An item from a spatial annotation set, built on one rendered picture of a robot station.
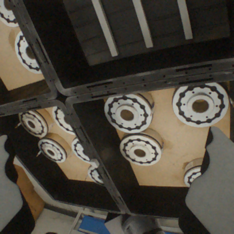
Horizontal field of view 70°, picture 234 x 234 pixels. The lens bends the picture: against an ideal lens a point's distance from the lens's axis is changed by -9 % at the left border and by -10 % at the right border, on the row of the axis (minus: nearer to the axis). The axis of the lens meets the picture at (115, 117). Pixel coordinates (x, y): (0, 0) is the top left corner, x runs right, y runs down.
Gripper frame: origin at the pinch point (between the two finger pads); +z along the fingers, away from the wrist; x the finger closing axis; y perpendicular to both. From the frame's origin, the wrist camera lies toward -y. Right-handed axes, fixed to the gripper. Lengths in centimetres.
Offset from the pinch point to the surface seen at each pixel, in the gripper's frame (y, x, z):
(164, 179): 34.3, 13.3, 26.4
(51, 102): 6.1, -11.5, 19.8
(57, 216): 311, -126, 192
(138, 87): 2.2, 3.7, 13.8
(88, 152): 17.9, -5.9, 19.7
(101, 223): 212, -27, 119
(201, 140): 17.7, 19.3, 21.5
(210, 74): -0.6, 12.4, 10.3
